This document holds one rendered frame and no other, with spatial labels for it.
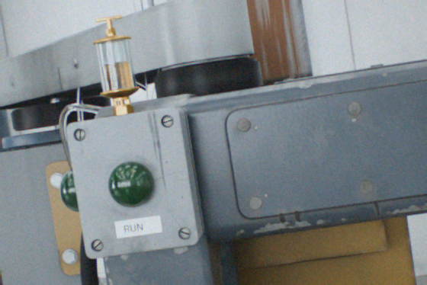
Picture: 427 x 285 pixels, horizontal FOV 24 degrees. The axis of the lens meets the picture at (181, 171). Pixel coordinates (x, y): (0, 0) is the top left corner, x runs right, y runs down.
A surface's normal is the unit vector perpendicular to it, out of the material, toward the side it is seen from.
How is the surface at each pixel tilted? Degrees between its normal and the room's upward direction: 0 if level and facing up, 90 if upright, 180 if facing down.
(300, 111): 90
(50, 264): 90
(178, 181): 90
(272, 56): 90
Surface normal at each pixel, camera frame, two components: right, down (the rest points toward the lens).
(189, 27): -0.19, 0.08
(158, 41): -0.83, 0.15
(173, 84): -0.66, 0.14
